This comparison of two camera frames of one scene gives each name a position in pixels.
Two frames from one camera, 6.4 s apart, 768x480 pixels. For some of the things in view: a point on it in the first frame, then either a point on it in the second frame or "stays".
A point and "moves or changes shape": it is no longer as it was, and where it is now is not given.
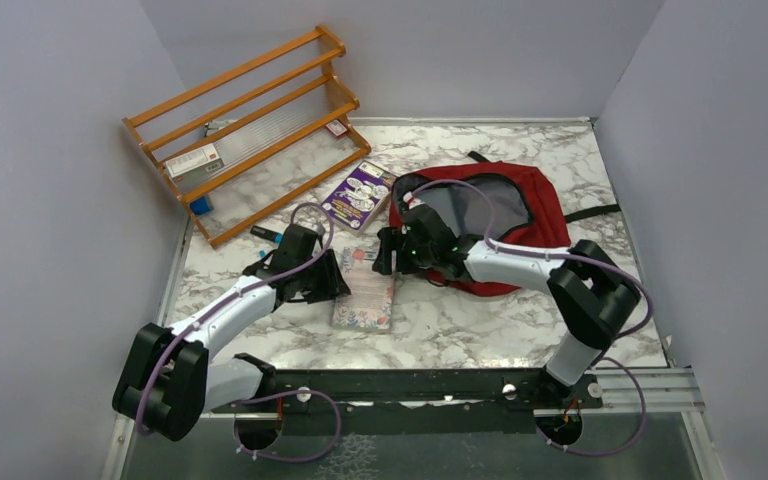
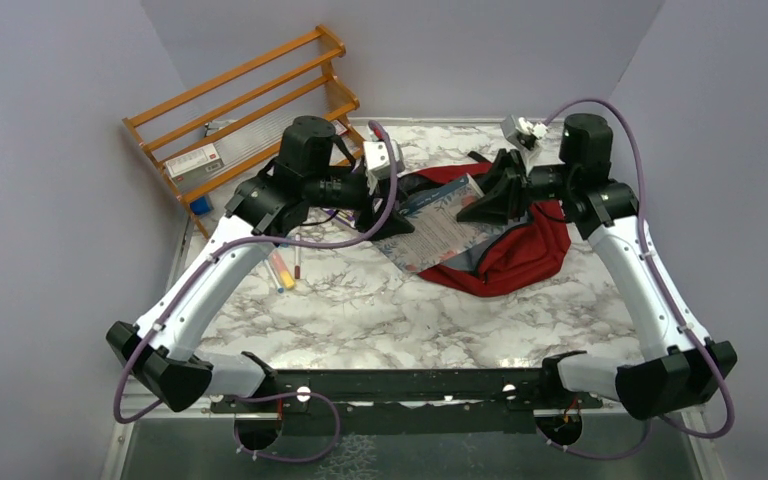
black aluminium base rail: (531, 391) stays
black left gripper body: (320, 278) to (345, 190)
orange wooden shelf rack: (246, 140) stays
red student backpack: (445, 210) moves or changes shape
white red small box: (194, 165) stays
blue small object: (200, 205) stays
